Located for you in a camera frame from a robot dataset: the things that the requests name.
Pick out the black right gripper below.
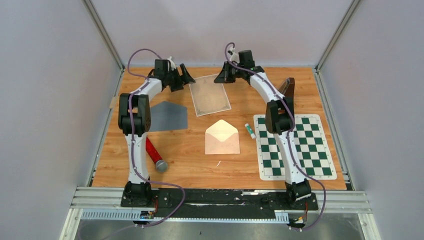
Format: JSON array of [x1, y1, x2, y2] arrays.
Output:
[[215, 61, 245, 84]]

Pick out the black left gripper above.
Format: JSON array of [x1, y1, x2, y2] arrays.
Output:
[[164, 64, 195, 93]]

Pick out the cream pink envelope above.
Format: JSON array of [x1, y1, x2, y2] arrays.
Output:
[[205, 119, 241, 155]]

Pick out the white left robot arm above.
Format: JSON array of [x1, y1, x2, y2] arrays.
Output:
[[118, 59, 195, 207]]

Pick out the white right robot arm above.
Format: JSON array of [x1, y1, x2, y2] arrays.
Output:
[[214, 48, 312, 209]]

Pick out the grey envelope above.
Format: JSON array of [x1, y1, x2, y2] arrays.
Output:
[[149, 101, 188, 132]]

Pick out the green white glue stick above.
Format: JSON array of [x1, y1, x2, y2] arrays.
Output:
[[244, 123, 256, 139]]

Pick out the wooden metronome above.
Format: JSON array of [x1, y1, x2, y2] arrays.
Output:
[[278, 77, 295, 108]]

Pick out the red microphone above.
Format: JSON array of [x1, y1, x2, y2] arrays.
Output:
[[145, 137, 168, 173]]

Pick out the green white chessboard mat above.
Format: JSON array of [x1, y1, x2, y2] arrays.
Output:
[[253, 114, 337, 181]]

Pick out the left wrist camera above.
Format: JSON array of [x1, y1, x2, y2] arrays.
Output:
[[167, 56, 177, 71]]

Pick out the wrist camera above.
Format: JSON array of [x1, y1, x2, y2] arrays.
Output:
[[227, 47, 240, 63], [167, 56, 177, 71]]

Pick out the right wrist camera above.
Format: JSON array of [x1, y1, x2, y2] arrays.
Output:
[[227, 47, 240, 63]]

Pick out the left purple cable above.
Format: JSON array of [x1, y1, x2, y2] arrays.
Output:
[[126, 48, 186, 229]]

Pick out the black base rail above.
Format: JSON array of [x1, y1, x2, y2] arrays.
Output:
[[120, 188, 319, 219]]

